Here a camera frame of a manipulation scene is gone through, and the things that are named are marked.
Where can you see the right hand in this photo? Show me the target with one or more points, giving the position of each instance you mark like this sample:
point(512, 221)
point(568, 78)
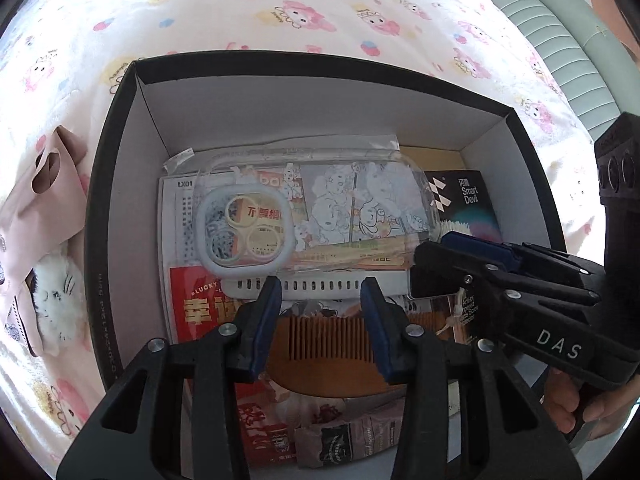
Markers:
point(609, 410)

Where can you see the pink cartoon print bedsheet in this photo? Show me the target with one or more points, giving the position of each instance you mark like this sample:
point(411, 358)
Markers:
point(62, 62)

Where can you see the grey green padded headboard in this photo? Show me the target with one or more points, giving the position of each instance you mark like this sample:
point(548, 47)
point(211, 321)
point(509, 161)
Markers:
point(586, 60)

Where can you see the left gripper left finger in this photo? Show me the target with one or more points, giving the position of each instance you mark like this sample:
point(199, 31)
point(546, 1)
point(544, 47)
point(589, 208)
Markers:
point(135, 431)

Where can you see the brown wooden comb with tassel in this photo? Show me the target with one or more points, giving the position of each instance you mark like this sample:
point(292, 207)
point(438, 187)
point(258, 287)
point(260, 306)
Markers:
point(322, 353)

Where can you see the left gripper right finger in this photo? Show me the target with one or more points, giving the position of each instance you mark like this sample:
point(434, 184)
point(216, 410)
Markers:
point(468, 413)

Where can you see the orange babi sticker card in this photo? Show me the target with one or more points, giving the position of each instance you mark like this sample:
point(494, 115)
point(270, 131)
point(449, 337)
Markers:
point(335, 214)

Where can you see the black cardboard storage box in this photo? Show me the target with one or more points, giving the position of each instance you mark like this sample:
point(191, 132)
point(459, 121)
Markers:
point(219, 99)

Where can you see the white plush cat toy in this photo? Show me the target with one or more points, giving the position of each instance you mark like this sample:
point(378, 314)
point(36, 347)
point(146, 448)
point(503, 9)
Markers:
point(59, 302)

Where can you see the black screen protector box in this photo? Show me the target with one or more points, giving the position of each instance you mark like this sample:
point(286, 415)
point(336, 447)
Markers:
point(463, 204)

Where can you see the clear cartoon phone case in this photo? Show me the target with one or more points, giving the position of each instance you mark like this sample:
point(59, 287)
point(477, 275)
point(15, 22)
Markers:
point(216, 182)

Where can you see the pink fabric underwear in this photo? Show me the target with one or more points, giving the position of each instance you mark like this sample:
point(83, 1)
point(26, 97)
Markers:
point(45, 209)

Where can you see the brown coffee sachet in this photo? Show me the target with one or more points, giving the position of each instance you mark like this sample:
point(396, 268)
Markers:
point(346, 441)

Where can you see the red lucky booklet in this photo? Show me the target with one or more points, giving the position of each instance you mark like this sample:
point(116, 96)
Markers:
point(231, 424)

